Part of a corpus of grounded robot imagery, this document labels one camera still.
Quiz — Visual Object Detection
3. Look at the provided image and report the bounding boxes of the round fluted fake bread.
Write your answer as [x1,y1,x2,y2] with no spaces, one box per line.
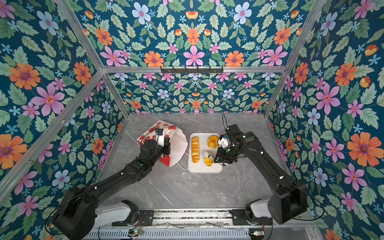
[207,135,219,149]

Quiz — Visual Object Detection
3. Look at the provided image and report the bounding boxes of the red white paper bag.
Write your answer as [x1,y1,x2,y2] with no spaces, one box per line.
[137,121,188,167]

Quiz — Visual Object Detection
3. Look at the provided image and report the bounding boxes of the metal tongs with white tips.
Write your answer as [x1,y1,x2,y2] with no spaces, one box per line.
[202,151,216,160]

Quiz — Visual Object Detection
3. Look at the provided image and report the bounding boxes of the small yellow fake bread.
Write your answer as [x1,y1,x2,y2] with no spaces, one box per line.
[205,158,214,167]

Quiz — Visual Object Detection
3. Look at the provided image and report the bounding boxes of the long striped fake bread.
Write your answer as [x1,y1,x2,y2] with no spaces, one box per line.
[191,137,200,164]

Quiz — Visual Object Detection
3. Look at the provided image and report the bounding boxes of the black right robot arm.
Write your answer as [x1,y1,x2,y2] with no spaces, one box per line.
[214,124,308,225]

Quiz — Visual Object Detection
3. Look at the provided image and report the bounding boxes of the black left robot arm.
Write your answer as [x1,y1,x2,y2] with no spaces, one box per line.
[52,138,171,240]

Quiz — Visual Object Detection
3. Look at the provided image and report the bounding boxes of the white rectangular tray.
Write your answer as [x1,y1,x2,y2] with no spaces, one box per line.
[187,133,223,174]

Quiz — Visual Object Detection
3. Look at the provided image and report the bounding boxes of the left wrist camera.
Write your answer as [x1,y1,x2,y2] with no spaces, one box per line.
[155,128,165,147]

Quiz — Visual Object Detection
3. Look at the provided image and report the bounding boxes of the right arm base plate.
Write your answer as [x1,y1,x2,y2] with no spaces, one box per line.
[229,209,273,226]

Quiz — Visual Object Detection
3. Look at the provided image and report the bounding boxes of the aluminium front rail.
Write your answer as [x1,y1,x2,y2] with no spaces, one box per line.
[89,208,319,230]

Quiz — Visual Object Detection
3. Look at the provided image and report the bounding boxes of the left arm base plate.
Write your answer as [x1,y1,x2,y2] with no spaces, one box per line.
[112,210,155,227]

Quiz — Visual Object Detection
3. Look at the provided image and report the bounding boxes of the black hook rail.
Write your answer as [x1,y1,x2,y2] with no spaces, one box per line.
[160,67,224,74]

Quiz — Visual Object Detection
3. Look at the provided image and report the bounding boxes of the white slotted cable duct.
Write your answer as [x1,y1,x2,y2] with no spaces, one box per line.
[84,229,251,240]

